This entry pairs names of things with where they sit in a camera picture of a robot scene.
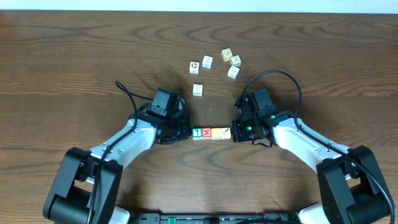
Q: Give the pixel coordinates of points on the green 7 wooden block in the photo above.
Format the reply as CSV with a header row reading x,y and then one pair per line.
x,y
197,133

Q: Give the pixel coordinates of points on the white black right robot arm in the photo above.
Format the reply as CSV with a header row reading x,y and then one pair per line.
x,y
351,184

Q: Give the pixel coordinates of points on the W wooden block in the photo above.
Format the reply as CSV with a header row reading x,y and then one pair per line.
x,y
197,90

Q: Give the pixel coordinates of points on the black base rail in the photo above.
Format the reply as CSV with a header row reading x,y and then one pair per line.
x,y
211,218

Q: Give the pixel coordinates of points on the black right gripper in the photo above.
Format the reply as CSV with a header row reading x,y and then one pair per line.
x,y
237,132

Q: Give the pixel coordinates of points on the umbrella wooden block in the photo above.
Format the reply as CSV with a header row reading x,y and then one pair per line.
x,y
207,61

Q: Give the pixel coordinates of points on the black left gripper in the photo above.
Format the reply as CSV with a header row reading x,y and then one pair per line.
x,y
184,132

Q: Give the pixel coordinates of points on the red side wooden block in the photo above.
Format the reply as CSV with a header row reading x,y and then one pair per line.
x,y
235,61

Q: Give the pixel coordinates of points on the yellow side wooden block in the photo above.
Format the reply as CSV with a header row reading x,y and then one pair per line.
x,y
226,54

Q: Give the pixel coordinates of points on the red M wooden block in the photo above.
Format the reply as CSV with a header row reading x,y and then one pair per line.
x,y
206,133

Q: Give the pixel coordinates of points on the green N wooden block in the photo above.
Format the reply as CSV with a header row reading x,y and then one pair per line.
x,y
233,72

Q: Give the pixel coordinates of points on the yellow top wooden block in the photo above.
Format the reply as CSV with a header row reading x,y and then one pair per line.
x,y
216,133

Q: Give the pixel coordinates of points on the hammer wooden block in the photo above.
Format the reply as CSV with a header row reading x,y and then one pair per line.
x,y
225,133

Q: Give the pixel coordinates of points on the ball A wooden block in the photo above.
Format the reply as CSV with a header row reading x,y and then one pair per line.
x,y
194,67

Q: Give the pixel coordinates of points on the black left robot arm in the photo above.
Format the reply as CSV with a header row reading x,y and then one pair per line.
x,y
86,185

